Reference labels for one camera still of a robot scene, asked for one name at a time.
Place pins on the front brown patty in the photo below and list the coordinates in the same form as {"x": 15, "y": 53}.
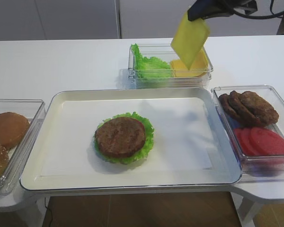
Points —
{"x": 259, "y": 107}

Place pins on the yellow cheese slice stack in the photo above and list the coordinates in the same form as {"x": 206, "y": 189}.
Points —
{"x": 198, "y": 68}

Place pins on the back brown patty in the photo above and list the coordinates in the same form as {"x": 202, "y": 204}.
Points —
{"x": 224, "y": 101}

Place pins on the clear patty tomato container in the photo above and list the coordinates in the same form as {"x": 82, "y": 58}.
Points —
{"x": 263, "y": 165}

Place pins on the middle red tomato slice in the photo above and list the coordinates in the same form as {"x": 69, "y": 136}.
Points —
{"x": 245, "y": 142}

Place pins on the back red tomato slice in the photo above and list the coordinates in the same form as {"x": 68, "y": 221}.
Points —
{"x": 237, "y": 133}

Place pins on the green lettuce in container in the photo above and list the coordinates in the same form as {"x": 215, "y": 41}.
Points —
{"x": 149, "y": 67}

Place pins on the brown patty on tray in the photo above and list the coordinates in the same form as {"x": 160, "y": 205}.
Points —
{"x": 119, "y": 138}

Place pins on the white paper tray liner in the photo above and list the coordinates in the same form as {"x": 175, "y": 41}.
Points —
{"x": 182, "y": 137}

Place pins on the clear lettuce cheese container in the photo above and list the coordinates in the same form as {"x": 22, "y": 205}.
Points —
{"x": 166, "y": 53}

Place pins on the middle brown patty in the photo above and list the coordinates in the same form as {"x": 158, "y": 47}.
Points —
{"x": 247, "y": 117}

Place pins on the clear bun container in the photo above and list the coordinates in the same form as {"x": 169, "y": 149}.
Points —
{"x": 34, "y": 111}

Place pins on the white rectangular serving tray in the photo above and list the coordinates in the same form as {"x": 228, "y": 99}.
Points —
{"x": 225, "y": 168}

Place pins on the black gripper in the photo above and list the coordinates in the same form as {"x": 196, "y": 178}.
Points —
{"x": 206, "y": 9}

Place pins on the front red tomato slice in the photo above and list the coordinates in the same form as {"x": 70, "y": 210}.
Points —
{"x": 266, "y": 141}

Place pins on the plain orange bun bottom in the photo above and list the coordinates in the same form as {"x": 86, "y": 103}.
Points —
{"x": 13, "y": 128}

